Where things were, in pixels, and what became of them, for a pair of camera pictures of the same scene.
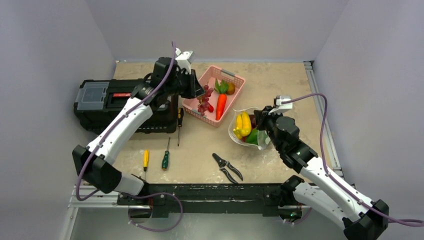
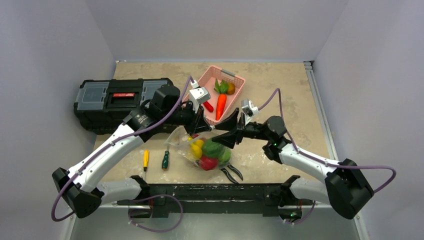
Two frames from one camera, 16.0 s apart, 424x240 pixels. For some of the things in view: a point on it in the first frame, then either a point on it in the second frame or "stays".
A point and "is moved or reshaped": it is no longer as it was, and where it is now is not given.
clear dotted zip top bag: [243, 128] is moved or reshaped
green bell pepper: [253, 138] is moved or reshaped
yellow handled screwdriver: [146, 159] stays
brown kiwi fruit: [231, 88] stays
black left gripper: [195, 89] -> [197, 122]
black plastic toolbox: [97, 100] stays
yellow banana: [244, 125] is moved or reshaped
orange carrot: [221, 103] stays
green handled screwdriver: [165, 158] stays
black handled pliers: [222, 164] stays
